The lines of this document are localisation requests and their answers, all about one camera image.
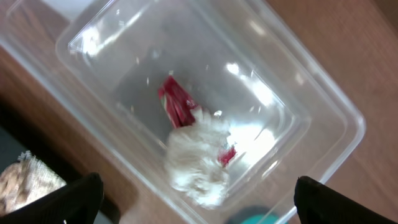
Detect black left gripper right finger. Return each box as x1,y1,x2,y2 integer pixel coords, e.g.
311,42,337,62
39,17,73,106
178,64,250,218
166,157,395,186
294,176,397,224

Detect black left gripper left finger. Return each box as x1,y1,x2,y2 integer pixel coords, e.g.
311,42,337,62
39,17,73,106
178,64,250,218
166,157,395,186
1,172,104,224

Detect pile of white rice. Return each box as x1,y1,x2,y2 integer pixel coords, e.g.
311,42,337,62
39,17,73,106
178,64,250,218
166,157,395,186
18,151,67,202

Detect white tissue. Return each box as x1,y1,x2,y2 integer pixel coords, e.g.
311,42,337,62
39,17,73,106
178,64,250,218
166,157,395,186
165,107,232,209

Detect red snack wrapper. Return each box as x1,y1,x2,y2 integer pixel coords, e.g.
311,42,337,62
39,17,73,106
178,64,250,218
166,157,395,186
158,76,237,167

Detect pile of peanut shells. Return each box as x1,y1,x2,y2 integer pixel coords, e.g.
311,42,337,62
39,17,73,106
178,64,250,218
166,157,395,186
1,162,34,217

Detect black waste tray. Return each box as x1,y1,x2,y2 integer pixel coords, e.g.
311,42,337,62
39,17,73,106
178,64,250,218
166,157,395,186
1,102,120,224

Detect teal plastic tray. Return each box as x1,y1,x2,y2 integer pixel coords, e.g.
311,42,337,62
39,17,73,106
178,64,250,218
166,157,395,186
224,205,279,224

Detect clear plastic bin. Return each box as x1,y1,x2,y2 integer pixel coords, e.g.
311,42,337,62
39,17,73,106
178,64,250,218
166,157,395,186
1,0,365,223

